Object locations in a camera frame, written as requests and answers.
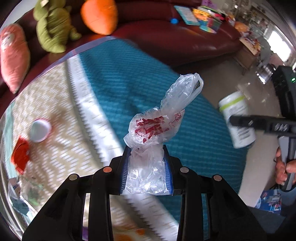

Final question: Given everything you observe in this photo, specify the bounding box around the clear plastic bag red print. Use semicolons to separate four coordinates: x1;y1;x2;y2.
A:
124;73;204;195

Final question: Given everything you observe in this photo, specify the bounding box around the person's right hand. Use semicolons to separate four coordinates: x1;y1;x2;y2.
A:
275;147;296;185

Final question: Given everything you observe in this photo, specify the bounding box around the orange carrot plush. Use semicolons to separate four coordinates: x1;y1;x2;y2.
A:
80;0;118;36

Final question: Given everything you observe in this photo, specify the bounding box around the patterned blue beige tablecloth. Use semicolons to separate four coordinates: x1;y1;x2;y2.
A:
1;37;247;240

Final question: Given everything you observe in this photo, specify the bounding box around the dark red leather sofa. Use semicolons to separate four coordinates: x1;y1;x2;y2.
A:
0;0;244;117

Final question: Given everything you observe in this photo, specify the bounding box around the green plush toy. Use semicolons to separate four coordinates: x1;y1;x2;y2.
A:
33;0;82;54

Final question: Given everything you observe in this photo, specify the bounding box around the orange snack wrapper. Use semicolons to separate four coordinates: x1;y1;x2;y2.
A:
11;137;30;175

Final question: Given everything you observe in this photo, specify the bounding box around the small blue ball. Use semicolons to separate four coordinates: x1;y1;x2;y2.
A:
170;18;179;25

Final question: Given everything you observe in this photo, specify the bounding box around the pile of colourful books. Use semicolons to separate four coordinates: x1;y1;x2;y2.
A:
192;1;236;33

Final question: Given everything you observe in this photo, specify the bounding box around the clear green printed wrapper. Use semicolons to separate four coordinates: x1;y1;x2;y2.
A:
8;177;43;218

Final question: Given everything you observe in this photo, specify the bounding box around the light blue children's book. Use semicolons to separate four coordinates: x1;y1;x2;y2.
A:
174;6;200;26

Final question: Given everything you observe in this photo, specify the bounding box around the white green-striped canister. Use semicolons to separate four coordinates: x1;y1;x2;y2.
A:
218;91;256;149

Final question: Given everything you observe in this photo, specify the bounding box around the pink carrot plush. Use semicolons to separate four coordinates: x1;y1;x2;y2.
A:
1;24;31;94

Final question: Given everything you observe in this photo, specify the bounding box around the wooden side table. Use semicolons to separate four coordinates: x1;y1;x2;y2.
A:
234;37;261;75

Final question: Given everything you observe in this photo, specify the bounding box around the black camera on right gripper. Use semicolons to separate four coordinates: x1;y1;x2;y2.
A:
271;65;295;103

